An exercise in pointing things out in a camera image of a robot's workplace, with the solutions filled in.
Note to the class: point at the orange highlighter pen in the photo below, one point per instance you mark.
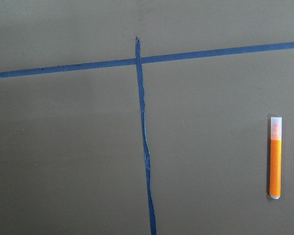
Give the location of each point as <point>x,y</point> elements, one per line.
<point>275,157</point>

